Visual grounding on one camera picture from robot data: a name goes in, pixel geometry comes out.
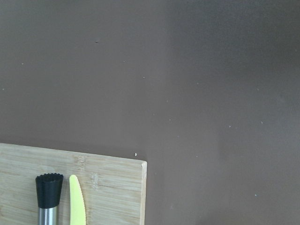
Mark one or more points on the wooden cutting board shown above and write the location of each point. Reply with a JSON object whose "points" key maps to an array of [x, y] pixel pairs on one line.
{"points": [[113, 188]]}

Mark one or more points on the yellow plastic knife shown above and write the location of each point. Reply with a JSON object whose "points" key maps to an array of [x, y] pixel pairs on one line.
{"points": [[77, 206]]}

